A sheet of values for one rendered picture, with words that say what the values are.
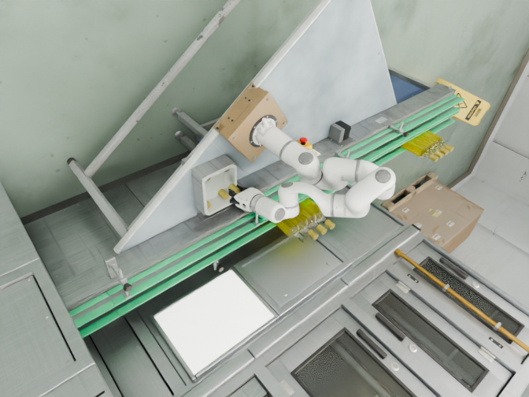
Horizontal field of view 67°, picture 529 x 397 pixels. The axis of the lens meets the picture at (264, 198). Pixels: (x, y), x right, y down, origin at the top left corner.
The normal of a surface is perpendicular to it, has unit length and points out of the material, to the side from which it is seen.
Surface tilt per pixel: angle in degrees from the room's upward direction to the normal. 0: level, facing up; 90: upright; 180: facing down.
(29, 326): 90
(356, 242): 90
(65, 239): 90
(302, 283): 91
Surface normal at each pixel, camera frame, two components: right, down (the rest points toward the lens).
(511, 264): 0.04, -0.73
